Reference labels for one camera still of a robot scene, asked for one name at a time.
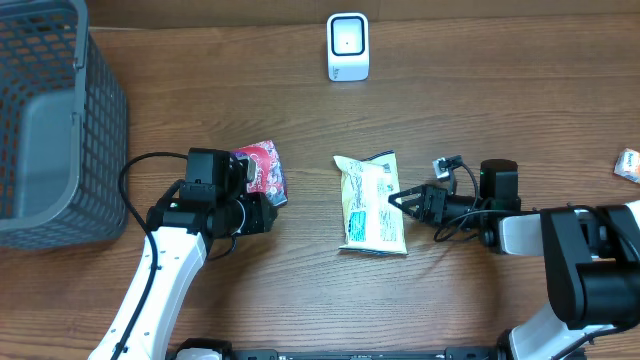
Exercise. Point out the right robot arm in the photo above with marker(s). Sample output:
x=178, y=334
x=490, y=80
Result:
x=591, y=257

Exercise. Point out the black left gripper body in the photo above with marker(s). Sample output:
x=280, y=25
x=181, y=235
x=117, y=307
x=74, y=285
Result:
x=255, y=220

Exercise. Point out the white barcode scanner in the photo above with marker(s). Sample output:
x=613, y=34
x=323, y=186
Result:
x=348, y=47

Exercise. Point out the dark grey plastic basket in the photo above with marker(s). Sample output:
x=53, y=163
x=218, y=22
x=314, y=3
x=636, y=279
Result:
x=64, y=129

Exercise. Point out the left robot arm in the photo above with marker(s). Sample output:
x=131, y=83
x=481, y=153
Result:
x=211, y=202

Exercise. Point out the small orange white box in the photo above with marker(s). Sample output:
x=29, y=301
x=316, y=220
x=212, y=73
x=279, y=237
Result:
x=628, y=165

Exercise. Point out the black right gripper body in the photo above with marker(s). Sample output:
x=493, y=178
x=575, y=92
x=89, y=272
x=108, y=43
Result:
x=450, y=207

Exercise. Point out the yellow orange snack bag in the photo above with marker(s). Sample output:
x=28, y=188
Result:
x=371, y=223

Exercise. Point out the red purple tissue pack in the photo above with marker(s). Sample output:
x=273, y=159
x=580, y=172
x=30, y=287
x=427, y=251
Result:
x=270, y=178

